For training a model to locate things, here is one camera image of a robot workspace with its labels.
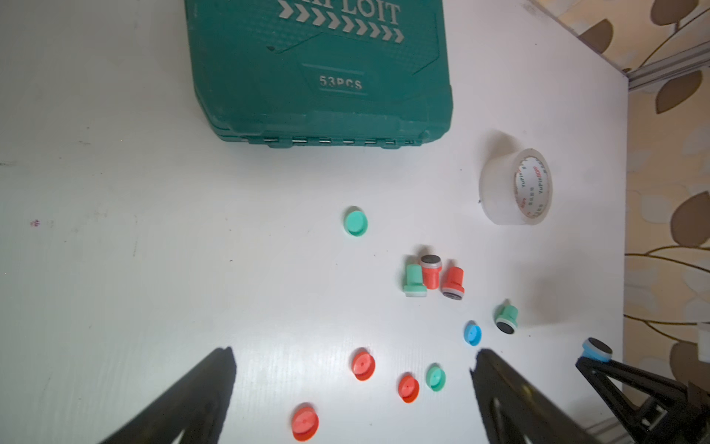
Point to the red cap lower left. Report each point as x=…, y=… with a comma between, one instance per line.
x=304, y=423

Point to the red cap middle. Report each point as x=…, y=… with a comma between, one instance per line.
x=408, y=388

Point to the red cap upper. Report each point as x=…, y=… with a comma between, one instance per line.
x=363, y=365

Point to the clear packing tape roll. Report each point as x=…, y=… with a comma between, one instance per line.
x=516, y=189

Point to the blue stamp cap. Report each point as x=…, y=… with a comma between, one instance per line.
x=472, y=333

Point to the green plastic tool case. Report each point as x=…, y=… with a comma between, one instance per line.
x=321, y=73

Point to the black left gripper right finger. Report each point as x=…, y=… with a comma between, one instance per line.
x=515, y=411

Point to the green cap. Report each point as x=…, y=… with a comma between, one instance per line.
x=436, y=377
x=355, y=222

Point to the red stamp tilted right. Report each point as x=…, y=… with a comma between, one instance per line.
x=452, y=286

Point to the green stamp near blue cap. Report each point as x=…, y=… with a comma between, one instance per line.
x=506, y=318

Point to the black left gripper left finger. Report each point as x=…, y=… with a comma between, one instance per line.
x=193, y=410

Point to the green stamp lying left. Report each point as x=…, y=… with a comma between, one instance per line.
x=414, y=285

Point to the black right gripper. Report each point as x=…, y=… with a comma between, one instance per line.
x=670, y=413

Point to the red stamp standing upright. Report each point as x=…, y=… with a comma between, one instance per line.
x=432, y=266

